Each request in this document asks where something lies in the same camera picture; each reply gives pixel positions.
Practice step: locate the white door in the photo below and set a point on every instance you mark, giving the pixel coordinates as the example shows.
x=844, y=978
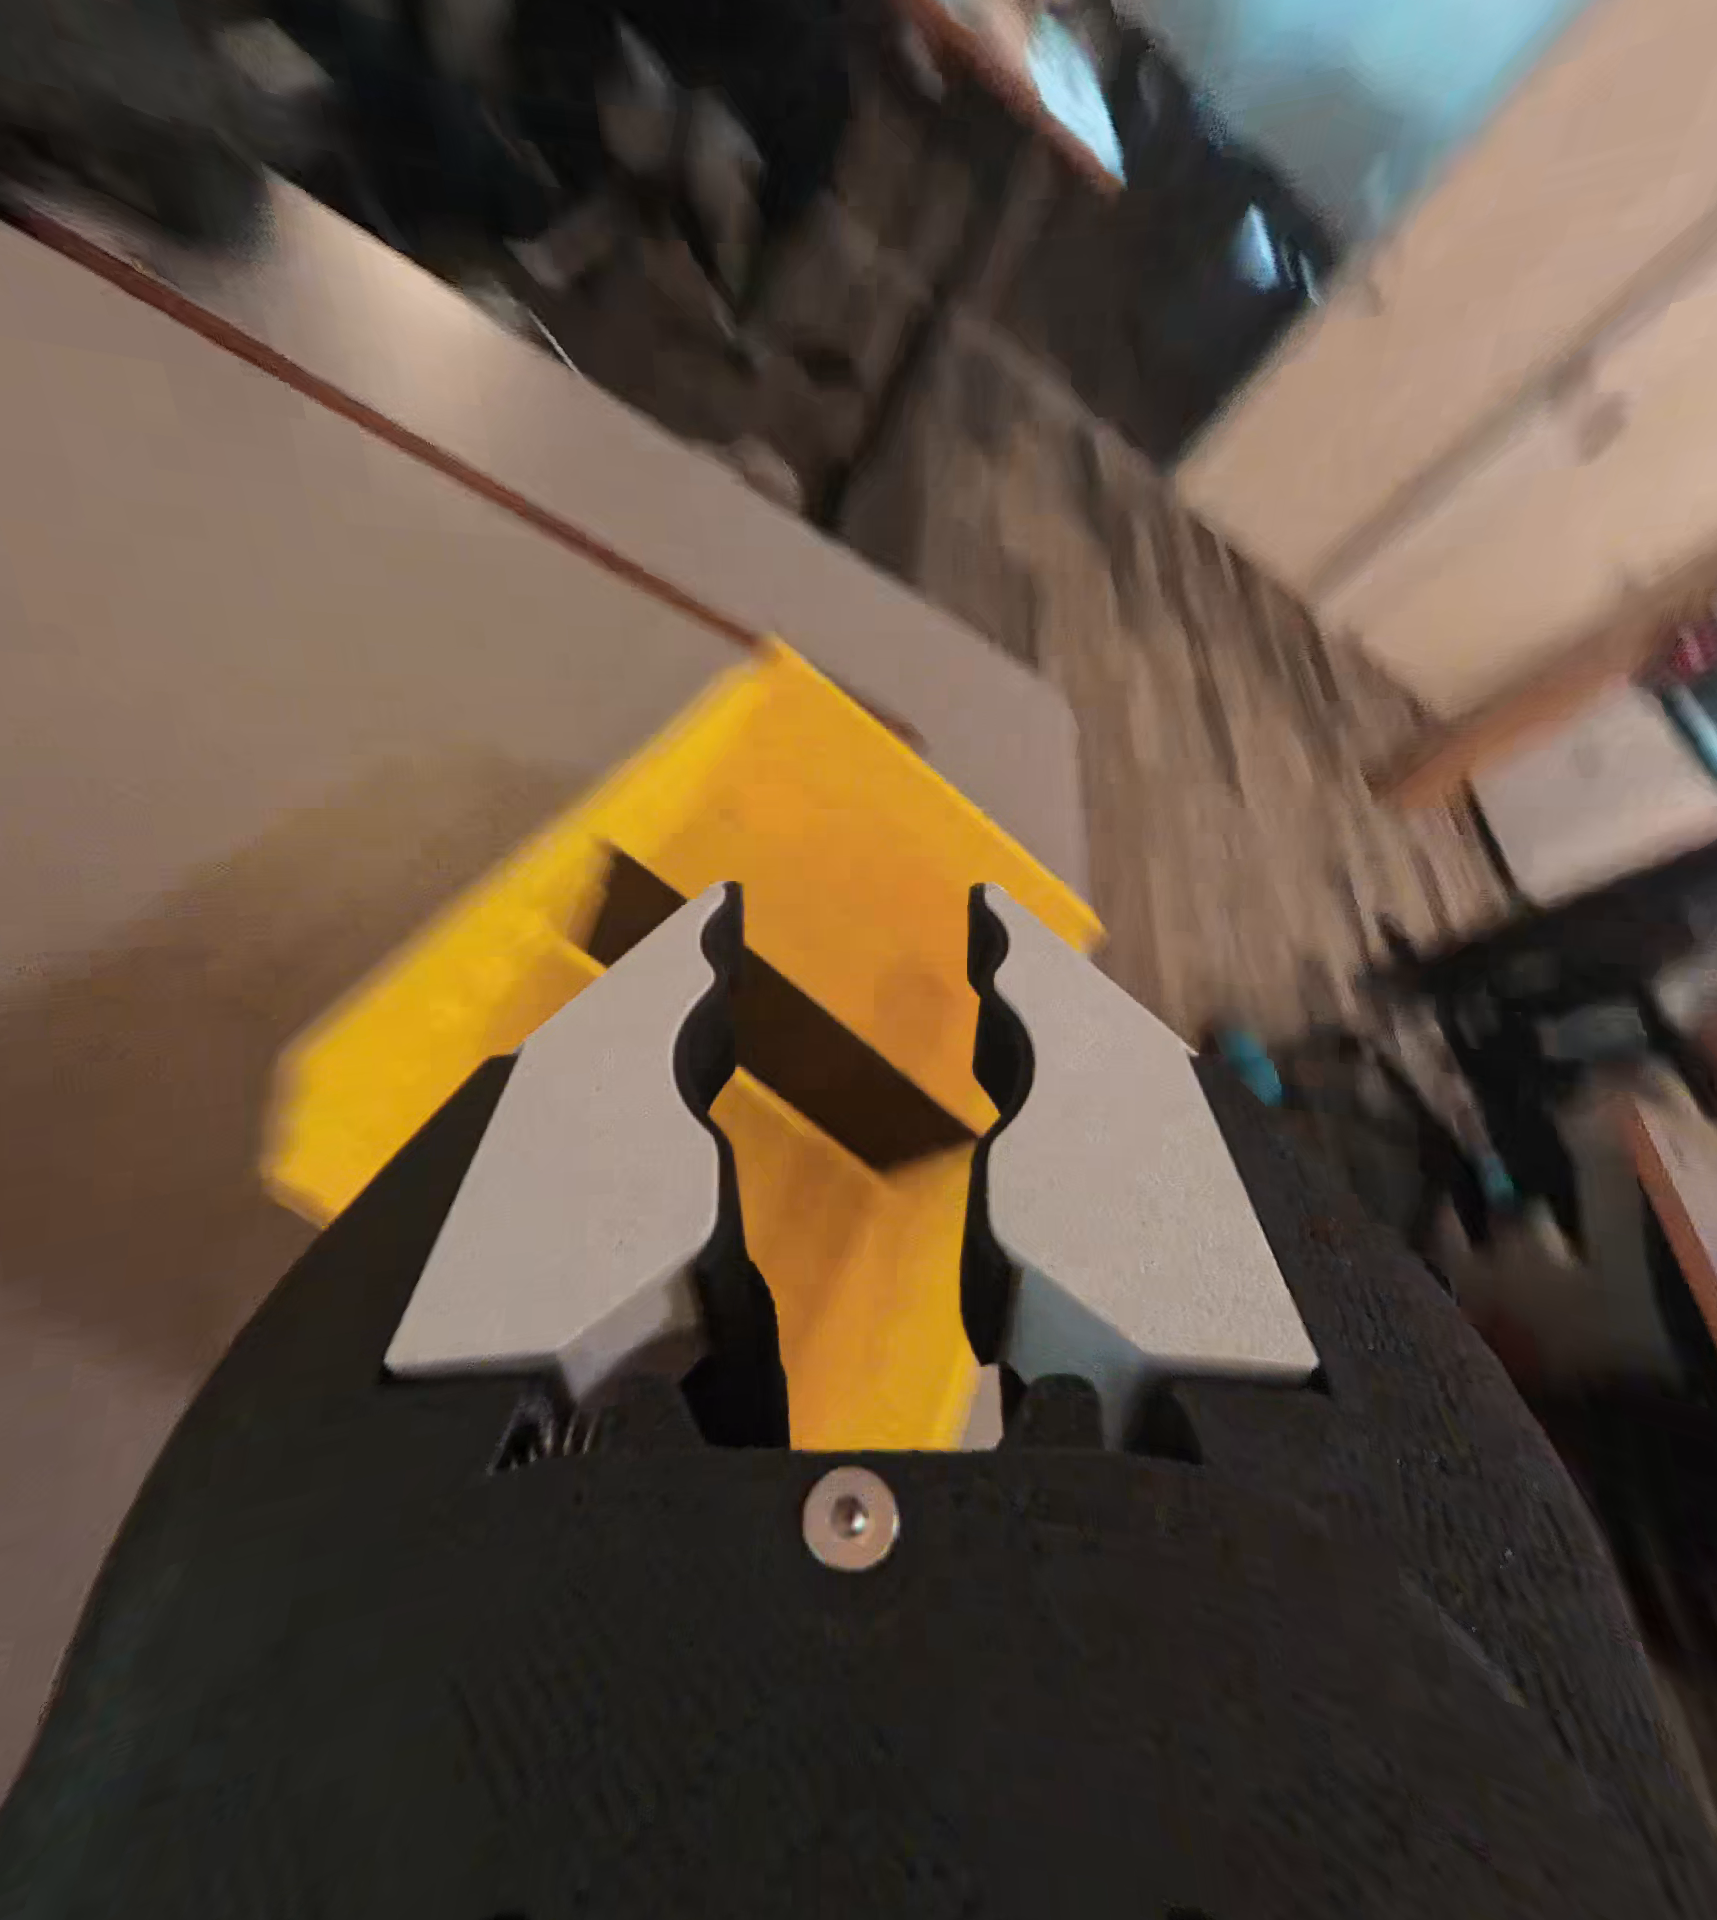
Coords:
x=1593, y=525
x=1518, y=240

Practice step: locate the yellow plastic bin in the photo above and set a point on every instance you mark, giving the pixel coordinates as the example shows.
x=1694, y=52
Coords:
x=828, y=841

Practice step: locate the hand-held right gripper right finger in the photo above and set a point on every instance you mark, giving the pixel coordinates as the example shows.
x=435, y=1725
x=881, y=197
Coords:
x=1142, y=1200

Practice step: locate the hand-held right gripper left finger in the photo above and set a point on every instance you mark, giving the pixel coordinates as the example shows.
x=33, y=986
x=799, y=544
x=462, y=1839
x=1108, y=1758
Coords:
x=558, y=1200

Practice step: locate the wooden post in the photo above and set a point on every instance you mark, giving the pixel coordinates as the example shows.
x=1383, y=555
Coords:
x=1533, y=704

